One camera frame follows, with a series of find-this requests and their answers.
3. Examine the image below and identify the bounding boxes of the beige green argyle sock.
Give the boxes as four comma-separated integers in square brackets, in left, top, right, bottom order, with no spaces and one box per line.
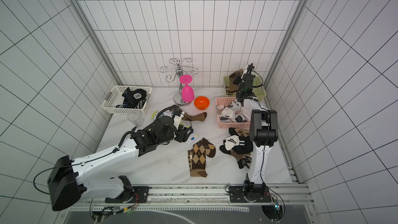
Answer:
[226,69,243,95]

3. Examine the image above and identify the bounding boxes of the white sock grey pattern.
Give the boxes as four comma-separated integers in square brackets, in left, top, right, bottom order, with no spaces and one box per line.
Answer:
[217,101,249,123]

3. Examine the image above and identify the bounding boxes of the brown argyle sock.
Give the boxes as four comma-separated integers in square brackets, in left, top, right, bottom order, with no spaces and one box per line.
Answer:
[188,138,216,177]

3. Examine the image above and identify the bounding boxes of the black sock white logo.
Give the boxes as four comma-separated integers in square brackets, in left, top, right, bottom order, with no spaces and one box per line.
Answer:
[121,88,147,109]

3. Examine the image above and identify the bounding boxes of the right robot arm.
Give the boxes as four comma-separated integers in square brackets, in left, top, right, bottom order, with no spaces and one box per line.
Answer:
[235,63,279,184]

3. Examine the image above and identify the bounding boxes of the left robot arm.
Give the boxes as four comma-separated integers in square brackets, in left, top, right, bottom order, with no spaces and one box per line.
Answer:
[47,105,193,212]

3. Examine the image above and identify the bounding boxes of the green plastic basket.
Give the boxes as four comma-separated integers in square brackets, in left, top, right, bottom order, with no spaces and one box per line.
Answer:
[223,76,266,101]

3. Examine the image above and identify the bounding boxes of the pink plastic basket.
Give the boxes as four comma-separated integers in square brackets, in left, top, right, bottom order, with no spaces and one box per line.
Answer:
[216,97,251,129]

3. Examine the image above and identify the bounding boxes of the white plastic basket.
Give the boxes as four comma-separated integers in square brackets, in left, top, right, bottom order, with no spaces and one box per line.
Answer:
[101,86,152,115]

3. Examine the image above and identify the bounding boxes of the white sock yellow blue patches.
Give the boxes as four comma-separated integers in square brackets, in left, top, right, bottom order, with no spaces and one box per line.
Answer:
[152,108,199,144]

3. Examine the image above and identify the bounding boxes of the clear drinking glass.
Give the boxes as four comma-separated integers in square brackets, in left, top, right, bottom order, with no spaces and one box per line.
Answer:
[127,112,144,127]

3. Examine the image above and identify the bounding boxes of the brown long sock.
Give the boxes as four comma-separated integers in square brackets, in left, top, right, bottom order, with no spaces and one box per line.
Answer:
[182,113,207,122]

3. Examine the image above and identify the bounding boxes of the pink plastic goblet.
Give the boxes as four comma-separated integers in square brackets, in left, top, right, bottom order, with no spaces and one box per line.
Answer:
[179,75,195,102]

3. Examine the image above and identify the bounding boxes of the orange plastic bowl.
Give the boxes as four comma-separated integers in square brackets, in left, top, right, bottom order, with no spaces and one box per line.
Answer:
[194,96,210,111]

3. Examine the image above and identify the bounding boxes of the black white sock pile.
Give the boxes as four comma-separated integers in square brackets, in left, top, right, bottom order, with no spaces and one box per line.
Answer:
[219,128,254,160]

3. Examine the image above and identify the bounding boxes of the chrome cup holder stand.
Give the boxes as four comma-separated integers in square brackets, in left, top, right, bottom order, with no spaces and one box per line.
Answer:
[160,58,199,106]

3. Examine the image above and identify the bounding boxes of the black grey argyle sock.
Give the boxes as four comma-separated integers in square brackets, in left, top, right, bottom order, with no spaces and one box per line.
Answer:
[237,155,252,169]

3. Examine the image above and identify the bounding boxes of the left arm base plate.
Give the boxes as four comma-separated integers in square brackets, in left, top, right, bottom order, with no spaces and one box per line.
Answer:
[105,186,150,204]

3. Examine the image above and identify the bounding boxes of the aluminium rail frame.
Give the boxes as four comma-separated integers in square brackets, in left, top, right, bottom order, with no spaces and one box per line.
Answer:
[55,184,321,224]

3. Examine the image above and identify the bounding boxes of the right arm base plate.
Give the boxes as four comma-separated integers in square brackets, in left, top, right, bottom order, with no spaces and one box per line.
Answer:
[227,184,272,203]

